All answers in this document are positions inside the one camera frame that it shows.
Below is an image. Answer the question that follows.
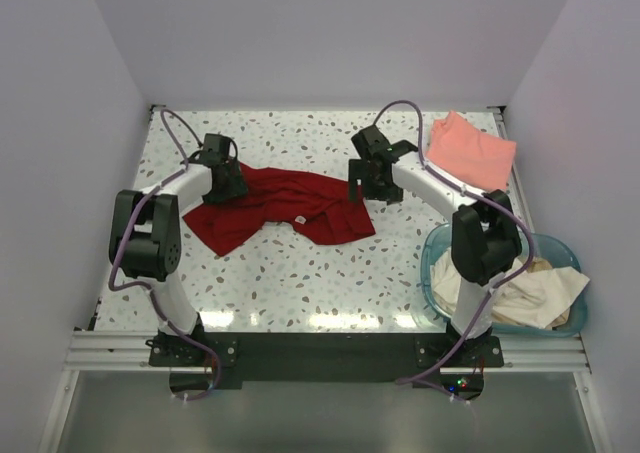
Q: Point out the red t shirt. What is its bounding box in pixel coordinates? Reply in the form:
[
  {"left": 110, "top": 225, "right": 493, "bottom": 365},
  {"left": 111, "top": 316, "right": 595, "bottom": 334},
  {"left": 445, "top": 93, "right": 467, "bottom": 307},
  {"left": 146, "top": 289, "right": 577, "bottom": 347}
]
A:
[{"left": 183, "top": 164, "right": 376, "bottom": 256}]

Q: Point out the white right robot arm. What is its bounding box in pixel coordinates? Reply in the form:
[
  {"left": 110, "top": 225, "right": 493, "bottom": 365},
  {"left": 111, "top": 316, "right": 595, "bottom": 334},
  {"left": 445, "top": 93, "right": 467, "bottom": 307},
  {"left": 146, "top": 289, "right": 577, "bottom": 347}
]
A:
[{"left": 348, "top": 125, "right": 522, "bottom": 366}]

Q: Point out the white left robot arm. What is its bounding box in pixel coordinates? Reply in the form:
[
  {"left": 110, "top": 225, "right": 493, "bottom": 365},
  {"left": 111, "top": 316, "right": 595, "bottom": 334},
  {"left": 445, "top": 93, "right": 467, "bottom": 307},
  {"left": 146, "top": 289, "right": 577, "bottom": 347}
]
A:
[{"left": 108, "top": 133, "right": 248, "bottom": 365}]

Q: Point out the folded salmon pink t shirt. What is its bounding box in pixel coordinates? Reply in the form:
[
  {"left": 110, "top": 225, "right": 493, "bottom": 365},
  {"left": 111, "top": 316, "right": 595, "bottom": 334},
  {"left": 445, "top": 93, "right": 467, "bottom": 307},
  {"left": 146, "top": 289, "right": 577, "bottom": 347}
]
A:
[{"left": 427, "top": 111, "right": 517, "bottom": 191}]

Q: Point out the teal plastic laundry basket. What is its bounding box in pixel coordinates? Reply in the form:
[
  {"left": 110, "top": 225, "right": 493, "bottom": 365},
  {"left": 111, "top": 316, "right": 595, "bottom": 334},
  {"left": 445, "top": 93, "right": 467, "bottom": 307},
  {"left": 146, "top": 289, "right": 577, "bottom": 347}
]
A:
[{"left": 421, "top": 224, "right": 589, "bottom": 338}]

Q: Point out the cream t shirt in basket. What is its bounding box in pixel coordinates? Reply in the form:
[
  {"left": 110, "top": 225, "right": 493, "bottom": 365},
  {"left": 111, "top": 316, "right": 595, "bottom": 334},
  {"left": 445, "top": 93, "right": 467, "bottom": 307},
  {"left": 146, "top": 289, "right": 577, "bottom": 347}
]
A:
[{"left": 430, "top": 250, "right": 590, "bottom": 330}]

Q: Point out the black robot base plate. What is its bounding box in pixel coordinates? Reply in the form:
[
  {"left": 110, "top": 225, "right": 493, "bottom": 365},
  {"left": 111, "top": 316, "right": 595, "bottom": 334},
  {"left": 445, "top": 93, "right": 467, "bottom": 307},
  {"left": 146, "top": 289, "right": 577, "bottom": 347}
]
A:
[{"left": 145, "top": 327, "right": 504, "bottom": 398}]

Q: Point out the aluminium frame rail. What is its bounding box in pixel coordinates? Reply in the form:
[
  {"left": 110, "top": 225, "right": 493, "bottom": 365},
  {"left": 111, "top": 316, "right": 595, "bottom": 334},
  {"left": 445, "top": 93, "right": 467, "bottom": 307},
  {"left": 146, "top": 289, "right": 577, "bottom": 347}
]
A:
[{"left": 64, "top": 331, "right": 591, "bottom": 373}]

